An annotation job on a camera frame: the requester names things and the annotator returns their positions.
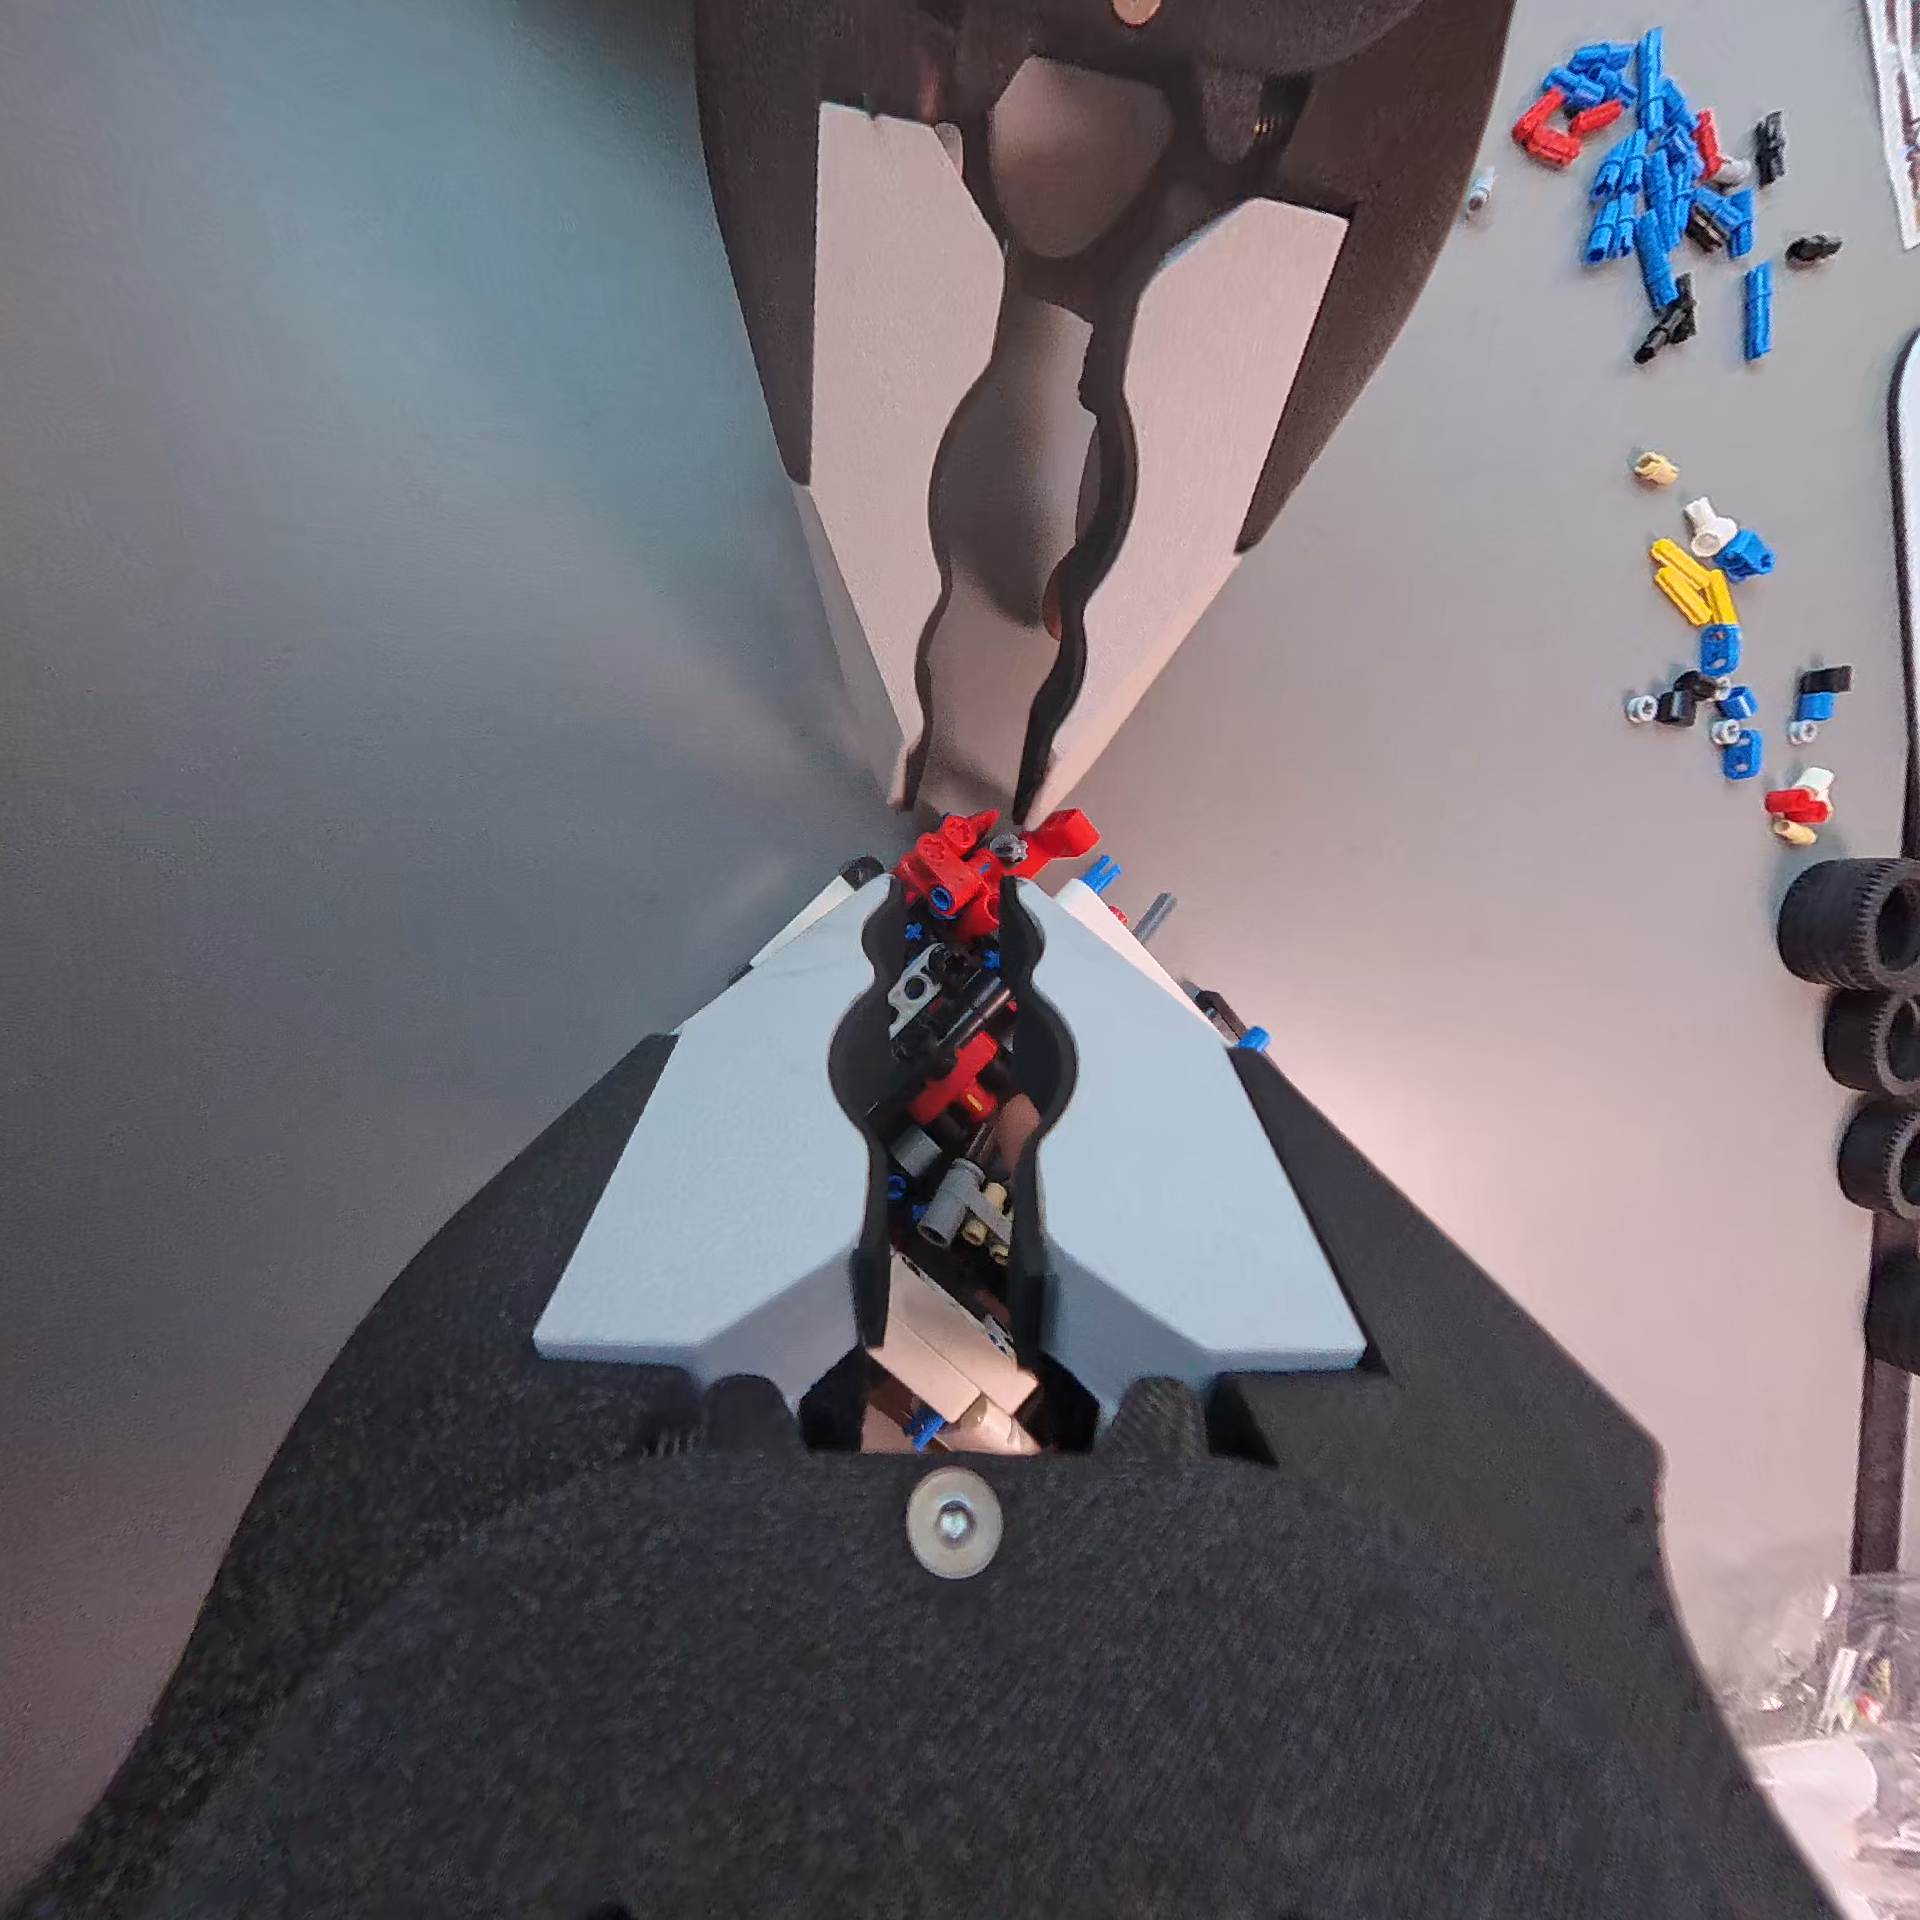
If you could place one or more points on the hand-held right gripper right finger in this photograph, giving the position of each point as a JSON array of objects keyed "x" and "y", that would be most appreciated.
[{"x": 1184, "y": 1200}]

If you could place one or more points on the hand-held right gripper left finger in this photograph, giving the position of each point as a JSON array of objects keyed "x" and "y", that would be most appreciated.
[{"x": 705, "y": 1200}]

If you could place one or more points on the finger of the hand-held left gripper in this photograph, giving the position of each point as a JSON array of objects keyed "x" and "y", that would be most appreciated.
[
  {"x": 1202, "y": 450},
  {"x": 887, "y": 376}
]

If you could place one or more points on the toy brick vehicle model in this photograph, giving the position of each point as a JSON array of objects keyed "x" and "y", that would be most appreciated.
[{"x": 960, "y": 871}]

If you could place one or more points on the grey desk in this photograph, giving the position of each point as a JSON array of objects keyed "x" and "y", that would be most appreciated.
[{"x": 299, "y": 601}]

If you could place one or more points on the pile of blue brick pins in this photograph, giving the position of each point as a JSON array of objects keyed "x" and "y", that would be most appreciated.
[{"x": 1628, "y": 168}]

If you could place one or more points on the scatter of mixed brick pieces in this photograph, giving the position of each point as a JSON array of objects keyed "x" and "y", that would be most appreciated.
[{"x": 1687, "y": 580}]

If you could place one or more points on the building instruction booklet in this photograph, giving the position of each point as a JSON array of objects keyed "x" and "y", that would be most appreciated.
[{"x": 1899, "y": 134}]

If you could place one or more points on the white monitor stand base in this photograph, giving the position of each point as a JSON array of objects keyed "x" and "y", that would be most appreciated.
[{"x": 1911, "y": 601}]

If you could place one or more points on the red and white brick connector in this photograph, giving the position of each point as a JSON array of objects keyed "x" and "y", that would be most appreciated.
[{"x": 1791, "y": 801}]

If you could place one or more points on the black toy tyre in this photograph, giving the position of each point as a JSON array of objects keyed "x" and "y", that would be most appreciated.
[
  {"x": 1853, "y": 924},
  {"x": 1882, "y": 1159},
  {"x": 1875, "y": 1044},
  {"x": 1899, "y": 1304}
]

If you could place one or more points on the clear plastic bag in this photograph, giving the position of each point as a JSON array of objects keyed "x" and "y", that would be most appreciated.
[{"x": 1831, "y": 1680}]

